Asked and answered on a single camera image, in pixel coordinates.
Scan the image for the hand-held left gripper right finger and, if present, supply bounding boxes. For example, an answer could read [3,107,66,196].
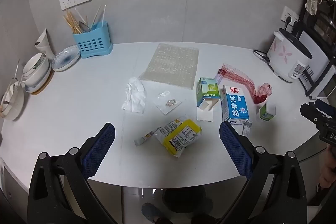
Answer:
[219,121,307,224]

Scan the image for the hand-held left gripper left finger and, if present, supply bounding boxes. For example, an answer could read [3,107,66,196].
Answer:
[28,122,124,224]

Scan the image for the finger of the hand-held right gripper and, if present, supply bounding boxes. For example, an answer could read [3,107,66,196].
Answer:
[314,99,336,117]
[300,103,327,125]

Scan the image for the red mesh bag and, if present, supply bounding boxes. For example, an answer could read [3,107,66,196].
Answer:
[217,63,273,104]

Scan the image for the dark green mesh wastebasket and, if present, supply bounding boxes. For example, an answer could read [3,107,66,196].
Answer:
[162,186,213,214]

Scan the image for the bubble wrap sheet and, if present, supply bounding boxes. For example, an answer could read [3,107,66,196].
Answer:
[139,43,200,90]

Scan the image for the person's right hand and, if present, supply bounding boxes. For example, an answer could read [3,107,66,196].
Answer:
[318,147,336,188]

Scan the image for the white countertop oven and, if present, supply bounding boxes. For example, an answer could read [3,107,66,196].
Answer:
[298,31,336,100]

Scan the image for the blue and white milk carton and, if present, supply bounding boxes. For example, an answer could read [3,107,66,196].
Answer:
[221,85,253,139]

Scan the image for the small green and white box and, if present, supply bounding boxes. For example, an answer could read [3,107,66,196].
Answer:
[259,102,276,121]

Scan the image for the white paper leaflet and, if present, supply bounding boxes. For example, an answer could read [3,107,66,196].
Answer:
[197,105,214,122]

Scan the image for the small white sachet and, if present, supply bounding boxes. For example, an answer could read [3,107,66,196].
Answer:
[134,131,158,146]

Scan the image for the yellow snack packet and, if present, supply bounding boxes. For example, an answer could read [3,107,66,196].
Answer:
[155,116,202,159]

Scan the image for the white rice cooker pink flowers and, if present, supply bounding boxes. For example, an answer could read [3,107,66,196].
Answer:
[266,28,314,83]

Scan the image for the crumpled white tissue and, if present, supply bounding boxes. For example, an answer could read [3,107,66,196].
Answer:
[121,77,147,114]

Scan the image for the blue slipper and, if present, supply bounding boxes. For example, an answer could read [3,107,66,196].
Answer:
[141,202,165,224]

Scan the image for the small clear bag with beads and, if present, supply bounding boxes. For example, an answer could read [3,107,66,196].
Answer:
[153,91,182,116]

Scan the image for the round wooden board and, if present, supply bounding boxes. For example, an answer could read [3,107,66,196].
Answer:
[25,69,55,95]

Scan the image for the white bowl with blue rim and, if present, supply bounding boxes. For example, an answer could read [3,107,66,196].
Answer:
[21,67,52,88]

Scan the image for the black metal rack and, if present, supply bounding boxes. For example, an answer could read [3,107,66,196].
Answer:
[296,0,336,41]

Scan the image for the blue patterned plate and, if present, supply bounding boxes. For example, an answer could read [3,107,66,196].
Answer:
[51,45,81,72]

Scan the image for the white round pot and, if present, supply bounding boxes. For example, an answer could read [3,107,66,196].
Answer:
[0,80,25,121]

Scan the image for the blue perforated utensil holder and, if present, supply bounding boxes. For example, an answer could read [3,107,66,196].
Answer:
[72,21,113,59]

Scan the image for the white ceramic jug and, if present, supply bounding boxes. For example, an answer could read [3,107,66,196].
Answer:
[35,28,56,61]

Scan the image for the bundle of wooden chopsticks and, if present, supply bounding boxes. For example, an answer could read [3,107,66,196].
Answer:
[63,9,83,34]

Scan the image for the white plastic stick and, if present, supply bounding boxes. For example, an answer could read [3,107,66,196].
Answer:
[74,7,89,28]
[91,5,102,28]
[100,4,107,27]

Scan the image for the black power cable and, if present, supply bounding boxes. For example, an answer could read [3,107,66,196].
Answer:
[253,49,271,63]

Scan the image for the white wall socket with plug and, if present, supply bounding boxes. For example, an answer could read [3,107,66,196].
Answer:
[281,6,300,31]

